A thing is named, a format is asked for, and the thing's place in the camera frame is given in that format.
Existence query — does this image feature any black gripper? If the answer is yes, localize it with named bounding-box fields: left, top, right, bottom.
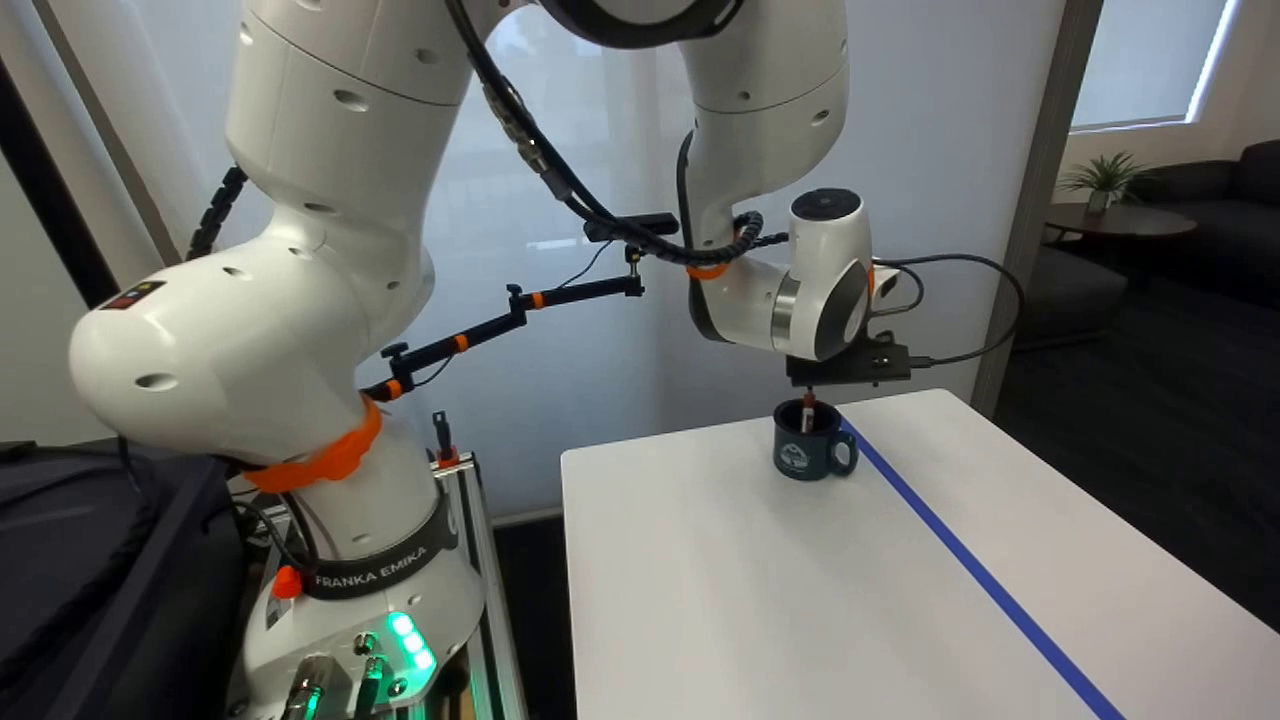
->
left=784, top=337, right=911, bottom=389

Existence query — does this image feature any red white marker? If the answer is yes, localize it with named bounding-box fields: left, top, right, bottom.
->
left=801, top=392, right=815, bottom=434

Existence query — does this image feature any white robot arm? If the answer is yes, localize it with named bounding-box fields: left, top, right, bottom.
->
left=68, top=0, right=872, bottom=720

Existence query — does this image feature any dark blue mug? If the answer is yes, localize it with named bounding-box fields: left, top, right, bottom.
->
left=772, top=402, right=858, bottom=481

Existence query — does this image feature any round dark side table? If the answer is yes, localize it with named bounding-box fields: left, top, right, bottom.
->
left=1042, top=206, right=1194, bottom=239

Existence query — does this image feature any potted green plant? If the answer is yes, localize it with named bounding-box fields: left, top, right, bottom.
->
left=1068, top=151, right=1136, bottom=221

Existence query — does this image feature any blue tape strip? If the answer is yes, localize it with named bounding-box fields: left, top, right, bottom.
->
left=852, top=429, right=1122, bottom=720

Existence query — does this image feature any dark sofa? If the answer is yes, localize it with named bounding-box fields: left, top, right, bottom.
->
left=1127, top=142, right=1280, bottom=307

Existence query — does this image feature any black bag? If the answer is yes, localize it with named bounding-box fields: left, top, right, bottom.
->
left=0, top=441, right=243, bottom=720

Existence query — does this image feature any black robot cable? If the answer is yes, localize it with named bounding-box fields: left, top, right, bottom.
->
left=444, top=0, right=1032, bottom=373

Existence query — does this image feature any black articulated camera mount arm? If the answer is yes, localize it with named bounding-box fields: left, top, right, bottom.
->
left=362, top=269, right=644, bottom=406

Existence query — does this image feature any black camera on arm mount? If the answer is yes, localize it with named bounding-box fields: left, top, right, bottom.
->
left=585, top=213, right=678, bottom=239

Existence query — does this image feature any metal robot stand frame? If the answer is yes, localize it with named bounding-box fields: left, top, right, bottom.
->
left=430, top=414, right=528, bottom=720

